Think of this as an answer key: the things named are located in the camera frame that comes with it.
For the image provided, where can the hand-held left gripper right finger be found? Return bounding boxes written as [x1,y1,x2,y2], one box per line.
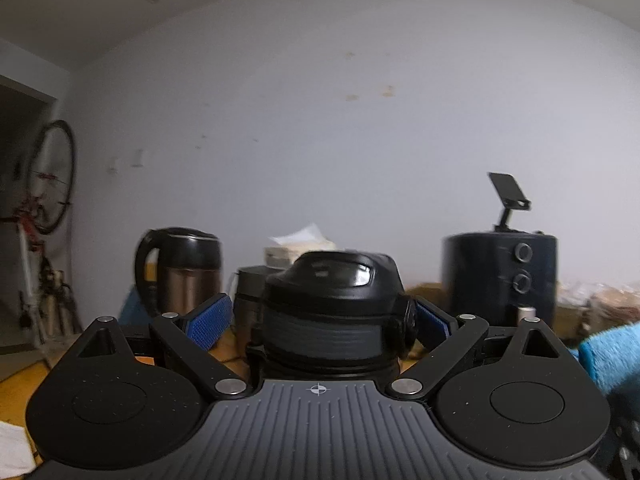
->
[386,297,576,400]

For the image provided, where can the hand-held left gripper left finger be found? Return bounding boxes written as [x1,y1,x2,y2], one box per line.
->
[75,292,251,400]

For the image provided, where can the blue microfiber cloth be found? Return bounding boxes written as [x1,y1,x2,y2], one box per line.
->
[579,322,640,396]

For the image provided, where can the black gradient water bottle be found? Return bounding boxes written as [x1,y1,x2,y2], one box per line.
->
[245,250,417,386]

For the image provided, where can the grey lid shaker bottle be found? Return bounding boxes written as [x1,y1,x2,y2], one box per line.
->
[231,266,283,356]

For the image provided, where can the dark blue air fryer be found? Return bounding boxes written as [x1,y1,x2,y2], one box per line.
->
[441,231,560,341]

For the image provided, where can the white tissue pack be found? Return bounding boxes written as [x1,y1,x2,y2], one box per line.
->
[264,223,337,268]

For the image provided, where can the plastic bag of flatbread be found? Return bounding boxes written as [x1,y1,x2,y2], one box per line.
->
[557,280,640,331]

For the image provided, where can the black phone stand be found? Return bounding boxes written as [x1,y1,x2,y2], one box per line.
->
[488,172,532,233]

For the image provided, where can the bicycle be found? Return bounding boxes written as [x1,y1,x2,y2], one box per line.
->
[0,120,83,361]

